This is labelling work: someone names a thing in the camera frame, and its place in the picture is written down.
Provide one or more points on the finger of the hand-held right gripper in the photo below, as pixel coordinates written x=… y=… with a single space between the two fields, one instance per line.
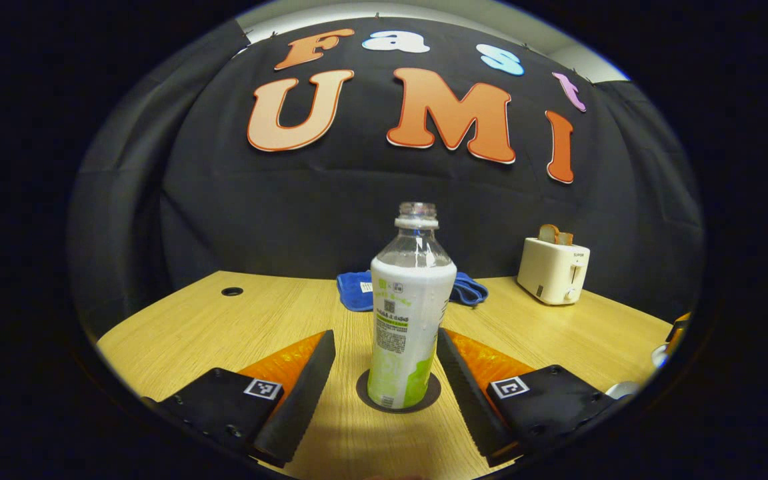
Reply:
x=678 y=330

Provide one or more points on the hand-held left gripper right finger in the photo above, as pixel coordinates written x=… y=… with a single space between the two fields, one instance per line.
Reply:
x=467 y=406

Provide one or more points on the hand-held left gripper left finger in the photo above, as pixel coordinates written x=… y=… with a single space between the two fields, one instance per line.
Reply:
x=300 y=406

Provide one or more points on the dark round coaster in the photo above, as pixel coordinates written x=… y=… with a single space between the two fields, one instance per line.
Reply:
x=362 y=393

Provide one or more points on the white teacup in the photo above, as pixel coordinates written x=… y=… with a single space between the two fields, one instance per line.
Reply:
x=624 y=390

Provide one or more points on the water bottle with green label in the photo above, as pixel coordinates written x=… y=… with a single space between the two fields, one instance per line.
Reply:
x=410 y=306

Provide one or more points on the blue towel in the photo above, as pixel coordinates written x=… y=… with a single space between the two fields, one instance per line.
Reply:
x=354 y=293

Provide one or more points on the cream toaster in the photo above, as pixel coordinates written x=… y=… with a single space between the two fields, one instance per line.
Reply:
x=550 y=270

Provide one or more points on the brown toast slice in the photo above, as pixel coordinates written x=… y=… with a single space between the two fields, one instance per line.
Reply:
x=548 y=234
x=566 y=238

